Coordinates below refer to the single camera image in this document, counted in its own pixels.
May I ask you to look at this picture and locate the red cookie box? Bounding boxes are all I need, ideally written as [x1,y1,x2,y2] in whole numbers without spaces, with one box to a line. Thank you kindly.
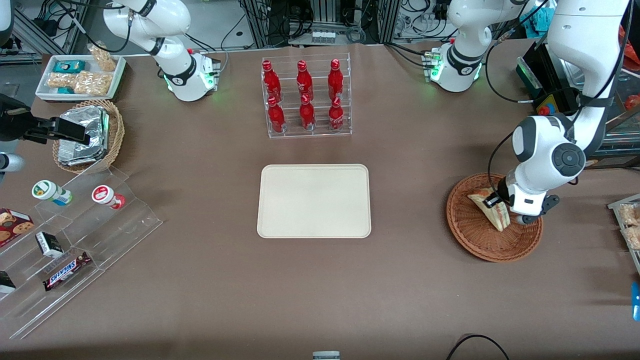
[0,208,35,248]

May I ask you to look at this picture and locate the green lidded yogurt cup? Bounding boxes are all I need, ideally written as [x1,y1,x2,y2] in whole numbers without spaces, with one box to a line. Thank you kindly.
[31,180,73,207]

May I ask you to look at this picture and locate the black looped cable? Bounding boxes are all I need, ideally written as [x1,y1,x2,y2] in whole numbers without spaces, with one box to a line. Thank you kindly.
[446,334,511,360]

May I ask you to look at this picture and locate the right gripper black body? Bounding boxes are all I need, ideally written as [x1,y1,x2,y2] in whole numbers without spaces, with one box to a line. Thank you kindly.
[0,94,33,144]

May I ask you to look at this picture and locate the black control box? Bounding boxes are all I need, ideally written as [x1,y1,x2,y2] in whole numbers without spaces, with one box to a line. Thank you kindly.
[516,37,583,103]

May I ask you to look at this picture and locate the metal snack tray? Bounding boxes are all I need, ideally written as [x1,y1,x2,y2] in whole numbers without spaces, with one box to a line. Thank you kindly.
[607,194,640,276]

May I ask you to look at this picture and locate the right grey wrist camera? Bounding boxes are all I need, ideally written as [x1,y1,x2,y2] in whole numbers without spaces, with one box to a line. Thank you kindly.
[0,152,25,174]

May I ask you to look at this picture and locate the emergency stop button box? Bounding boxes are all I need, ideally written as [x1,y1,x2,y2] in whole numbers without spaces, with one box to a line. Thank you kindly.
[536,92,576,117]

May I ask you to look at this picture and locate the foil wrapped packages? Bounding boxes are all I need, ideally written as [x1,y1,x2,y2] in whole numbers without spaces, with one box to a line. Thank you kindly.
[57,106,111,167]

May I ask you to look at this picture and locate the teal cloth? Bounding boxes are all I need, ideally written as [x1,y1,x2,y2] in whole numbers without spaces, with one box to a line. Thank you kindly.
[532,2,556,31]

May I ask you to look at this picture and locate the brown round wicker basket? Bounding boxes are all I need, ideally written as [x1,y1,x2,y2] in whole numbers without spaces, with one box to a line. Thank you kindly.
[446,172,544,263]

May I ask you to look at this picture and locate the red cola bottle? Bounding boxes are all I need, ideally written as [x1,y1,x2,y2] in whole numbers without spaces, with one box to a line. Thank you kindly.
[262,60,282,101]
[299,94,316,132]
[267,96,286,134]
[327,58,345,100]
[328,96,345,132]
[296,60,314,100]

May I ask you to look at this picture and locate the white rectangular snack tray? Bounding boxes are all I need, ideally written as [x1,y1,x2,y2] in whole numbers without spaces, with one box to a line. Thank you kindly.
[35,54,127,103]

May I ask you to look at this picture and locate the black glass cabinet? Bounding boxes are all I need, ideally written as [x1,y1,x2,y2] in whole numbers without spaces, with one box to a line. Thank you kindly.
[585,107,640,169]

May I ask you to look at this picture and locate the steel pan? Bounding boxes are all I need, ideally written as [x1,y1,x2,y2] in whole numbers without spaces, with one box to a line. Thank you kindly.
[560,55,587,88]

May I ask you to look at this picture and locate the light tan wicker basket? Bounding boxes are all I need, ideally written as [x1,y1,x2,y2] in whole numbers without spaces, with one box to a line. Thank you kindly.
[52,99,126,175]

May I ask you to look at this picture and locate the triangular sandwich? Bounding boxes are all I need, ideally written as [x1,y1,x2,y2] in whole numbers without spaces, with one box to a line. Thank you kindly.
[467,188,512,233]

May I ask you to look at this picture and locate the Snickers chocolate bar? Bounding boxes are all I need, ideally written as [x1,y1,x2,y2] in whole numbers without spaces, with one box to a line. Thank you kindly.
[42,251,92,292]

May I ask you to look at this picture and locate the small black carton box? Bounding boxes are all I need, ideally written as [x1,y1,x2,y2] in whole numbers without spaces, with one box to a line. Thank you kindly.
[35,231,64,259]

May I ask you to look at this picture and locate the red lidded yogurt cup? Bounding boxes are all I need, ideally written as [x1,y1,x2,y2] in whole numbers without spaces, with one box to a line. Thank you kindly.
[91,185,126,210]

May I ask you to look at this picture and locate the beige plastic tray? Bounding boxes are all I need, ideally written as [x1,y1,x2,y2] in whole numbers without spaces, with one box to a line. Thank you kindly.
[256,164,372,239]

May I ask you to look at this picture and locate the clear acrylic bottle rack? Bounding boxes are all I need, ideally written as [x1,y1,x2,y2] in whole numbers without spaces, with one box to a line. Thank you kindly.
[261,52,353,140]

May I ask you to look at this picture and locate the clear acrylic stepped display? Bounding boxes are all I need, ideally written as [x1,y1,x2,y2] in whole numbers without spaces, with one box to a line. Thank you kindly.
[0,165,163,341]

